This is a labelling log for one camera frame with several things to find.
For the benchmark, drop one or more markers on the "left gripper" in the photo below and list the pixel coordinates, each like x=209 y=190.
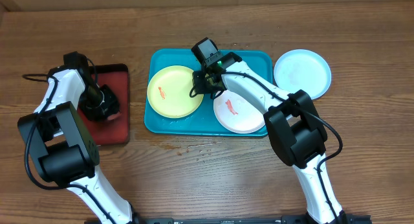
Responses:
x=99 y=112

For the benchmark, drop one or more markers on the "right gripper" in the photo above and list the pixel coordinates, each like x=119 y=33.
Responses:
x=204 y=89

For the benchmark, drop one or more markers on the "red green sponge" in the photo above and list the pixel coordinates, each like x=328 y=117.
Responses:
x=114 y=116

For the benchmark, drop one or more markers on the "yellow-green plate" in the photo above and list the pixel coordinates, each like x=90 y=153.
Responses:
x=168 y=92

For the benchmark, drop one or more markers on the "light blue plate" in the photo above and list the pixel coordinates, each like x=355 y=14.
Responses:
x=303 y=69

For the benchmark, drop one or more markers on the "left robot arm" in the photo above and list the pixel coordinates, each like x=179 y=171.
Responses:
x=60 y=153

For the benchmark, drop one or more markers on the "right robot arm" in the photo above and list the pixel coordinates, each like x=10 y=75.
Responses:
x=296 y=132

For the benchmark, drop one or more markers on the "red black small tray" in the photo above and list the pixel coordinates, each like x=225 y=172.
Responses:
x=116 y=131

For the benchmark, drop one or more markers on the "teal plastic tray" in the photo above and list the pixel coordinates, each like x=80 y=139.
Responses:
x=202 y=121

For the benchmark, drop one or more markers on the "white pink plate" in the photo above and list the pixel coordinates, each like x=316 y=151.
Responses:
x=237 y=115

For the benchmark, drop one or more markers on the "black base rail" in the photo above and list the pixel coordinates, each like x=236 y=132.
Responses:
x=286 y=219

